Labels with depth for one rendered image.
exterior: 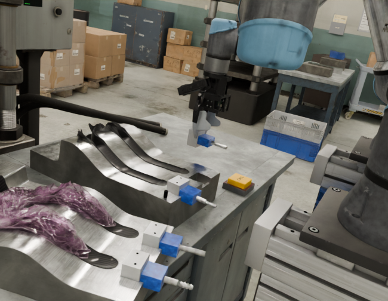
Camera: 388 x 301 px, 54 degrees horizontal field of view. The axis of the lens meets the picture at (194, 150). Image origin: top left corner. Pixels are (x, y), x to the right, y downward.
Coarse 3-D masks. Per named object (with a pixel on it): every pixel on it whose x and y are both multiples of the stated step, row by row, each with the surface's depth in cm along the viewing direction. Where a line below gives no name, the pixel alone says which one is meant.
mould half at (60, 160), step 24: (72, 144) 102; (120, 144) 112; (144, 144) 119; (48, 168) 110; (72, 168) 104; (96, 168) 100; (144, 168) 107; (192, 168) 110; (120, 192) 97; (144, 192) 93; (168, 192) 94; (144, 216) 95; (168, 216) 91
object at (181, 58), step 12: (168, 36) 757; (180, 36) 745; (168, 48) 765; (180, 48) 754; (192, 48) 742; (168, 60) 771; (180, 60) 758; (192, 60) 748; (180, 72) 768; (192, 72) 755
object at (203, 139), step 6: (192, 132) 122; (198, 132) 121; (204, 132) 124; (192, 138) 122; (198, 138) 122; (204, 138) 121; (210, 138) 121; (192, 144) 123; (198, 144) 122; (204, 144) 121; (210, 144) 122; (216, 144) 121
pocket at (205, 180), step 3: (195, 174) 108; (198, 174) 108; (201, 174) 108; (189, 177) 105; (192, 177) 107; (195, 177) 108; (198, 177) 109; (201, 177) 108; (204, 177) 108; (207, 177) 107; (195, 180) 109; (198, 180) 109; (201, 180) 108; (204, 180) 108; (207, 180) 107; (210, 180) 107; (204, 183) 108; (207, 183) 106; (204, 186) 104
